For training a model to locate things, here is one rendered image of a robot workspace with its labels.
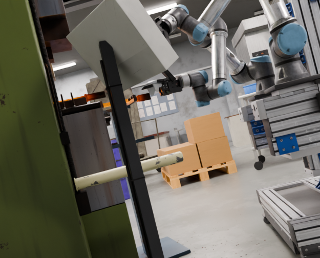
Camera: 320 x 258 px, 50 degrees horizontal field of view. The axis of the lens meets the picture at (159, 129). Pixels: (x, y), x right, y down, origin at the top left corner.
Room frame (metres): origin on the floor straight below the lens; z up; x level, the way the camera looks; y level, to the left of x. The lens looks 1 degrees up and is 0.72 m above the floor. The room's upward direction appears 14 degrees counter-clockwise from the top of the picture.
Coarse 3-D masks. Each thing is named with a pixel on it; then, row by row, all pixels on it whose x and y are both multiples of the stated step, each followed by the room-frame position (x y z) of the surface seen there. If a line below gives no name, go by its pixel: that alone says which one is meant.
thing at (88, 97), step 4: (96, 92) 1.70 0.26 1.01; (100, 92) 1.71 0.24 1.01; (104, 92) 1.72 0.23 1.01; (80, 96) 1.68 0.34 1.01; (84, 96) 1.68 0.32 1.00; (88, 96) 1.70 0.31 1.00; (92, 96) 1.70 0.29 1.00; (96, 96) 1.71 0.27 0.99; (100, 96) 1.71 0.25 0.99; (104, 96) 1.71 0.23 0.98; (64, 100) 1.66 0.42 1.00; (88, 100) 1.70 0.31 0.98
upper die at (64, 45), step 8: (40, 24) 1.55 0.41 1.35; (48, 24) 1.56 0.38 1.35; (56, 24) 1.57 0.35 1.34; (64, 24) 1.58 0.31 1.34; (48, 32) 1.56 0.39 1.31; (56, 32) 1.57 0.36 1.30; (64, 32) 1.57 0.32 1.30; (48, 40) 1.56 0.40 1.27; (56, 40) 1.58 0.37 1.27; (64, 40) 1.60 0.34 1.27; (56, 48) 1.68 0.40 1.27; (64, 48) 1.71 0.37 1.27
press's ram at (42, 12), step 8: (40, 0) 1.51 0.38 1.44; (48, 0) 1.52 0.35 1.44; (56, 0) 1.53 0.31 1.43; (40, 8) 1.51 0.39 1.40; (48, 8) 1.52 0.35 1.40; (56, 8) 1.52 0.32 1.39; (64, 8) 1.53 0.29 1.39; (40, 16) 1.51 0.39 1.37; (48, 16) 1.52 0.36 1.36; (56, 16) 1.54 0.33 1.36; (64, 16) 1.56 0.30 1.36
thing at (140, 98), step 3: (147, 93) 2.26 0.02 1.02; (138, 96) 2.22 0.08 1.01; (141, 96) 2.25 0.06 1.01; (144, 96) 2.26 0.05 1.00; (147, 96) 2.26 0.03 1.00; (150, 96) 2.27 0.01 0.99; (126, 99) 2.20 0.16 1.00; (138, 99) 2.22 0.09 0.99; (141, 99) 2.25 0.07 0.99; (144, 99) 2.25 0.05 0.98; (147, 99) 2.26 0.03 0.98; (150, 99) 2.28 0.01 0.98; (108, 102) 2.16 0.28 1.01; (126, 102) 2.22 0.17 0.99; (105, 105) 2.15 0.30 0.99; (108, 105) 2.16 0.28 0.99
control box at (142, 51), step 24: (120, 0) 1.00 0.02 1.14; (96, 24) 1.11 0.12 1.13; (120, 24) 1.05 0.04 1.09; (144, 24) 1.05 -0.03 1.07; (96, 48) 1.19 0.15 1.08; (120, 48) 1.12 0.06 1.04; (144, 48) 1.06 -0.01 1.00; (168, 48) 1.09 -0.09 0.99; (96, 72) 1.29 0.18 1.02; (120, 72) 1.21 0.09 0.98; (144, 72) 1.14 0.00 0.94
